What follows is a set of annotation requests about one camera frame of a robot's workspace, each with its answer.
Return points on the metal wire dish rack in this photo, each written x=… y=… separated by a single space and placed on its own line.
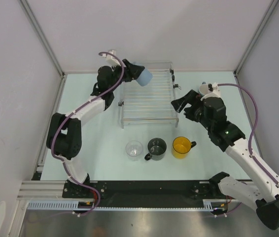
x=150 y=103

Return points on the blue ribbed flower mug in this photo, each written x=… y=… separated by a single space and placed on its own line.
x=203 y=89

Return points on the aluminium frame post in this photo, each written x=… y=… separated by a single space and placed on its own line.
x=41 y=35
x=257 y=34

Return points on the aluminium frame post left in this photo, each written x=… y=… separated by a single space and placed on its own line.
x=41 y=35

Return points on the aluminium frame post right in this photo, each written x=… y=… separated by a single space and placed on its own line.
x=257 y=34

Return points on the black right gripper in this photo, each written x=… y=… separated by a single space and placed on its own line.
x=192 y=98

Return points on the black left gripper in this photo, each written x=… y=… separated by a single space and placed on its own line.
x=133 y=72

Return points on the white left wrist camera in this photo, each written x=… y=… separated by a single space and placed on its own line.
x=111 y=59

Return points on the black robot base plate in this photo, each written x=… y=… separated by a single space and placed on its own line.
x=157 y=194

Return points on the light blue plain cup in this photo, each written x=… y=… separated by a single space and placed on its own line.
x=145 y=77

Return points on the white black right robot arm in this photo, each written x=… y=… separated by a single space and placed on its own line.
x=210 y=112

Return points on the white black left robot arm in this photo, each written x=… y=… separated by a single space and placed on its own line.
x=64 y=137

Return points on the grey ceramic mug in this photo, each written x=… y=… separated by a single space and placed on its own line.
x=156 y=149

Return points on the clear octagonal glass cup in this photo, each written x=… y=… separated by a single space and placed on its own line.
x=134 y=149

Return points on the yellow ceramic mug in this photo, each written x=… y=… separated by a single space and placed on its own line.
x=181 y=146

